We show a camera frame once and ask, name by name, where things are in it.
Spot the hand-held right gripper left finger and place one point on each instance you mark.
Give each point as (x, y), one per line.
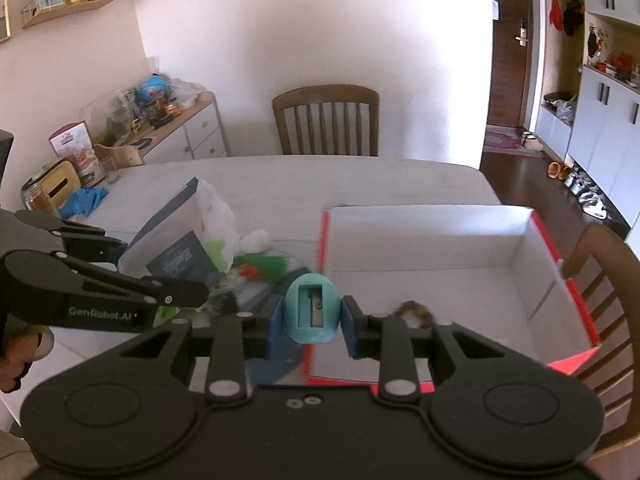
(277, 332)

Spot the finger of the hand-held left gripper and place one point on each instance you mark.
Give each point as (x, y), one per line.
(100, 295)
(90, 242)

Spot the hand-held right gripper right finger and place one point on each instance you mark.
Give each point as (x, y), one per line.
(350, 330)

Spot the teal pencil sharpener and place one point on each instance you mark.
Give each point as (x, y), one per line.
(312, 310)

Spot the green plastic packet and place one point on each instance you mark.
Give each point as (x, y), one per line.
(267, 262)

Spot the red and white cardboard box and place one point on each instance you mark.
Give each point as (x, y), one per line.
(425, 260)

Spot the person's left hand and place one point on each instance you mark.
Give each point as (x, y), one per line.
(20, 352)

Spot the glass jar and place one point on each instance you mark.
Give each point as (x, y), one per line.
(40, 200)

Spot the blue cloth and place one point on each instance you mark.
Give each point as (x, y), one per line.
(87, 201)

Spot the yellow tissue box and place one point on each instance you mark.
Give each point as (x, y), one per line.
(57, 182)

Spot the dark blue booklet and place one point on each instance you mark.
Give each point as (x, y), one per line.
(182, 257)

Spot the wooden holder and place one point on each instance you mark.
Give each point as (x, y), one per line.
(122, 155)

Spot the white crumpled tissue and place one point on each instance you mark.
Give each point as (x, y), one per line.
(256, 240)

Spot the red and white snack box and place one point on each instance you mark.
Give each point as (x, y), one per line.
(75, 147)

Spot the clear plastic bag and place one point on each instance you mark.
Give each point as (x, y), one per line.
(215, 215)

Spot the clear plastic storage box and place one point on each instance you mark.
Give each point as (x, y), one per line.
(112, 115)

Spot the white and wood sideboard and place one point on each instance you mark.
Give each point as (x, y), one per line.
(200, 130)

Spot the blue toy helmet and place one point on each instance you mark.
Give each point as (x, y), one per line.
(152, 87)

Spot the white plastic bags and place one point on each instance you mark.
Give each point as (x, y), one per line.
(187, 91)

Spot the wooden slat-back chair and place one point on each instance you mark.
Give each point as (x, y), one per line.
(595, 255)
(325, 97)

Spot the patterned door rug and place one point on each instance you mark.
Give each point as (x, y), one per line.
(502, 142)

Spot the orange slippers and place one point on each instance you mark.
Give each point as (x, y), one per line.
(556, 170)

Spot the white slippers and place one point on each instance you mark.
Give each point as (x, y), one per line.
(530, 140)

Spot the row of shoes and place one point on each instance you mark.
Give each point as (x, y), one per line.
(587, 192)

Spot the dark wooden door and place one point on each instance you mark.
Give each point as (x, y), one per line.
(507, 85)

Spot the tall white cabinet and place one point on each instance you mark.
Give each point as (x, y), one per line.
(600, 125)

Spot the red hanging hat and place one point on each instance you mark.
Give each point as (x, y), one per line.
(555, 15)

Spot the black hanging bag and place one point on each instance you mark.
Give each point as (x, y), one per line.
(572, 17)

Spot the wooden wall shelf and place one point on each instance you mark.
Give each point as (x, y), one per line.
(70, 12)

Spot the picture frame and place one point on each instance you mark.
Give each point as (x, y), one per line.
(4, 10)

